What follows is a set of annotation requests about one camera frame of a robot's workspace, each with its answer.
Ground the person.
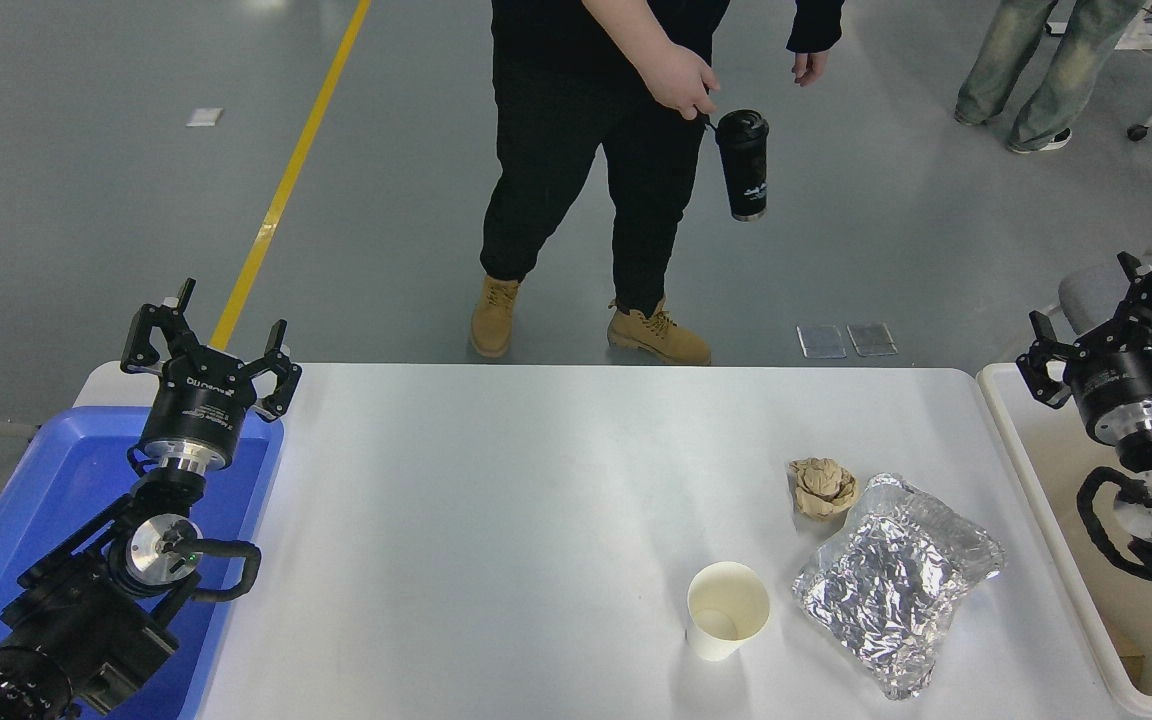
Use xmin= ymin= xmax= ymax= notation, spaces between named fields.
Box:
xmin=469 ymin=0 xmax=847 ymax=367
xmin=954 ymin=0 xmax=1147 ymax=154

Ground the black travel tumbler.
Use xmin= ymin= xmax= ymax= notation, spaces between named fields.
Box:
xmin=702 ymin=108 xmax=771 ymax=223

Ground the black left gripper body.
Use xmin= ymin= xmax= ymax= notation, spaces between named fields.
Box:
xmin=139 ymin=352 xmax=259 ymax=469

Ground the large pale plastic bin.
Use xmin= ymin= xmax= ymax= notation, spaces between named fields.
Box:
xmin=976 ymin=362 xmax=1152 ymax=720

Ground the crumpled tan paper ball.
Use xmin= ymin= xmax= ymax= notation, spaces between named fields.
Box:
xmin=787 ymin=457 xmax=860 ymax=521

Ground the white paper cup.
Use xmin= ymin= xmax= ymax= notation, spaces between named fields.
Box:
xmin=686 ymin=561 xmax=771 ymax=662

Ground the person's right hand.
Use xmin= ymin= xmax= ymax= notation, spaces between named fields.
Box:
xmin=640 ymin=42 xmax=723 ymax=122

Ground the yellow floor tape line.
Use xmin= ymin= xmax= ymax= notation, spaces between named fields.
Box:
xmin=209 ymin=0 xmax=374 ymax=351

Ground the blue plastic tray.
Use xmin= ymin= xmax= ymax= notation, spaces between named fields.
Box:
xmin=0 ymin=405 xmax=285 ymax=720

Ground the crumpled silver foil tray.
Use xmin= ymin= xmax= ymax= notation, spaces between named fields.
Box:
xmin=792 ymin=473 xmax=1007 ymax=701

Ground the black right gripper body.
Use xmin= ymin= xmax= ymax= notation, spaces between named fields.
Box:
xmin=1064 ymin=340 xmax=1152 ymax=439

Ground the silver floor plate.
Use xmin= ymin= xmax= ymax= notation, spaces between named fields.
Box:
xmin=846 ymin=322 xmax=899 ymax=358
xmin=797 ymin=324 xmax=848 ymax=360

